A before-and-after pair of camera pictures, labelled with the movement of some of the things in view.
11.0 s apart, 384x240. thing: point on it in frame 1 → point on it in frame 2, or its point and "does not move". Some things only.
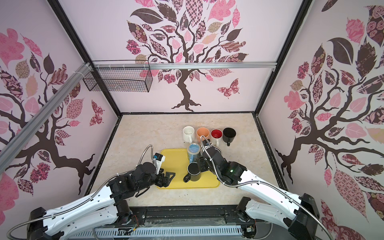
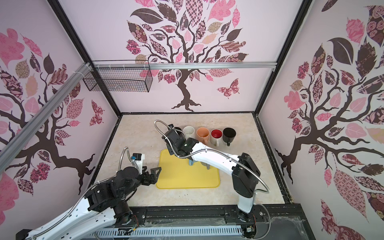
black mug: (229, 135) does not move
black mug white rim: (194, 173) → (179, 133)
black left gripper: (167, 181) → (148, 181)
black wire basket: (134, 75) does not move
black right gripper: (201, 163) → (170, 150)
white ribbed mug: (188, 134) does not move
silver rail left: (84, 71) does not move
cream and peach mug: (202, 131) does not move
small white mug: (216, 137) does not move
